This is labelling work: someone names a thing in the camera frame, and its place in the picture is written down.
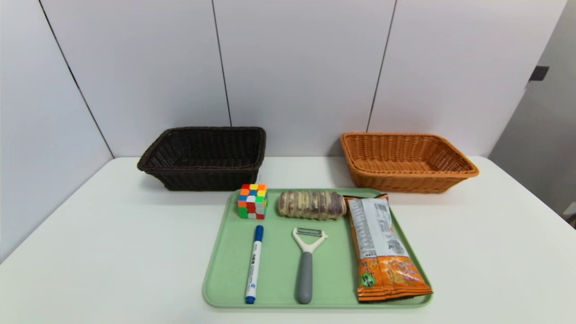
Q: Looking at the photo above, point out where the striped brown bread roll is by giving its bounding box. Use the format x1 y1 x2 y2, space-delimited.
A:
277 190 347 221

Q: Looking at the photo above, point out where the multicoloured puzzle cube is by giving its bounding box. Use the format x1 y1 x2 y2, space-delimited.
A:
237 183 268 220

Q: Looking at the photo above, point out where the blue white marker pen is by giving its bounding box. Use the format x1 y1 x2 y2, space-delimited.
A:
245 225 265 305

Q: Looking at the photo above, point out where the white peeler grey handle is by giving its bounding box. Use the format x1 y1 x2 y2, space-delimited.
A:
292 227 329 305

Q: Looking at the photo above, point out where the orange snack bag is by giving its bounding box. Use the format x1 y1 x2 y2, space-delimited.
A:
344 194 433 302

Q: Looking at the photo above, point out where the dark brown wicker basket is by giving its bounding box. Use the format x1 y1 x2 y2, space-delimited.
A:
137 126 266 191

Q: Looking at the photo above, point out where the orange wicker basket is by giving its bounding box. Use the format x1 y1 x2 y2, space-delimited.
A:
340 132 480 194

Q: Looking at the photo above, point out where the light green plastic tray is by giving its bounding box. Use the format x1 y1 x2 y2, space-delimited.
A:
202 188 434 309

